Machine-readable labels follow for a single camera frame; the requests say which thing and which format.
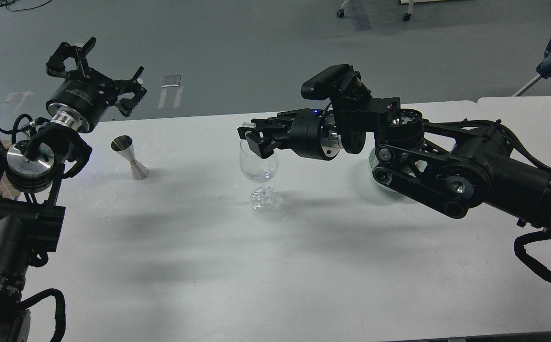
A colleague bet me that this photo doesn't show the clear wine glass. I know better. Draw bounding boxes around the clear wine glass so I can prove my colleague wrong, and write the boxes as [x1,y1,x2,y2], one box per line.
[239,139,281,213]

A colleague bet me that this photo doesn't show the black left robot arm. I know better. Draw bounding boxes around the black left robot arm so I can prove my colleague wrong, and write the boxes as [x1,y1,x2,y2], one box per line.
[0,37,146,342]

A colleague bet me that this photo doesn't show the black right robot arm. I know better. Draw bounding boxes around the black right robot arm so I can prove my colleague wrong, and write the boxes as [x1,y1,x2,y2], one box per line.
[238,98,551,283]

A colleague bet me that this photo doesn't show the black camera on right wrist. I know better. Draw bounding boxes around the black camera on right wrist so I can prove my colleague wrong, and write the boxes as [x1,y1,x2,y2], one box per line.
[300,64,361,100]

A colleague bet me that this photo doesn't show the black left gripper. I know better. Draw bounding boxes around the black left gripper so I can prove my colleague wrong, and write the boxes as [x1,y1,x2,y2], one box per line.
[46,37,147,133]

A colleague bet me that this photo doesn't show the steel cocktail jigger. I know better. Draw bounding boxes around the steel cocktail jigger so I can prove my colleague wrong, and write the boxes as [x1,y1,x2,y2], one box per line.
[110,135,150,181]

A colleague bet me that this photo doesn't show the white tape floor marker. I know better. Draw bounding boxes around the white tape floor marker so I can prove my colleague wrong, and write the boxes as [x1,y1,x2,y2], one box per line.
[157,74,184,110]

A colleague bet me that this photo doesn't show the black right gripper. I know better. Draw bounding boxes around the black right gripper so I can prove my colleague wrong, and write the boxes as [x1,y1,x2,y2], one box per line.
[246,110,342,160]

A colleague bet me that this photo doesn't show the green bowl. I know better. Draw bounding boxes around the green bowl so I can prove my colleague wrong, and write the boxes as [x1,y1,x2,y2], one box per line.
[368,147,397,193]

